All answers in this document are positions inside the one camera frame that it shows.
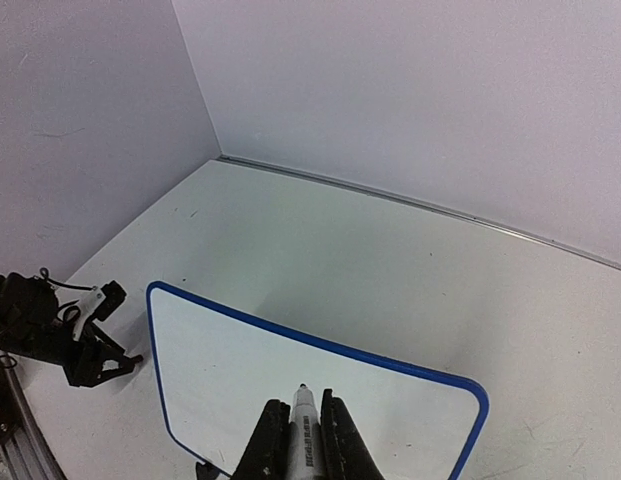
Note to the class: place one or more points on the whiteboard marker pen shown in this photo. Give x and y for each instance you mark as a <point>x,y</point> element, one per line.
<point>305,452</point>

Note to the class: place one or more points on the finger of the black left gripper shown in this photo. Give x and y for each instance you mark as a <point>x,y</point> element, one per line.
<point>101,344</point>
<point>110,366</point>

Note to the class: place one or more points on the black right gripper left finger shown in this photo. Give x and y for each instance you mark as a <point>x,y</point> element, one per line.
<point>266,453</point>

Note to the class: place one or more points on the aluminium front rail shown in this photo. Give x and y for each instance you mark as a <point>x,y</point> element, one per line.
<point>24,452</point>

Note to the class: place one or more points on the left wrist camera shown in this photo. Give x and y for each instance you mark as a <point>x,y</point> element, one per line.
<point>97,304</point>

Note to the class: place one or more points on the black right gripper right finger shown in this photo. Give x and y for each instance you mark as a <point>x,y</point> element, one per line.
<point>346,456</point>

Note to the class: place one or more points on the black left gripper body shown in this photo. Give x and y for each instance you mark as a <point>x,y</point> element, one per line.
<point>30,327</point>

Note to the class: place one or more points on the blue framed whiteboard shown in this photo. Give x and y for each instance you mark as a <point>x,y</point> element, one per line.
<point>217,367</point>

